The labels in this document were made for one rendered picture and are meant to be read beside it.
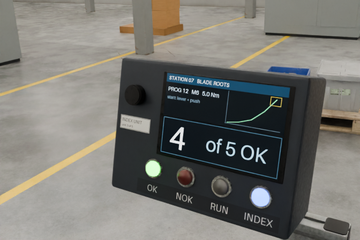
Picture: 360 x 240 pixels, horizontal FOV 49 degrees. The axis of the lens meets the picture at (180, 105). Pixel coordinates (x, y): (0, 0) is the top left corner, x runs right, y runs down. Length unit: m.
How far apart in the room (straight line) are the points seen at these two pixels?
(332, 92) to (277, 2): 4.77
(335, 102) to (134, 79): 3.19
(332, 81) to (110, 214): 2.17
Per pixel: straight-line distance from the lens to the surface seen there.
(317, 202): 2.59
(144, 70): 0.53
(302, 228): 0.55
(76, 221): 2.44
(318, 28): 8.05
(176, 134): 0.51
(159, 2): 8.60
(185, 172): 0.51
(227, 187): 0.49
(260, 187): 0.47
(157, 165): 0.53
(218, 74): 0.48
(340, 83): 3.59
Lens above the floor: 1.37
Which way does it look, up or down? 19 degrees down
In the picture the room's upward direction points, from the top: 2 degrees counter-clockwise
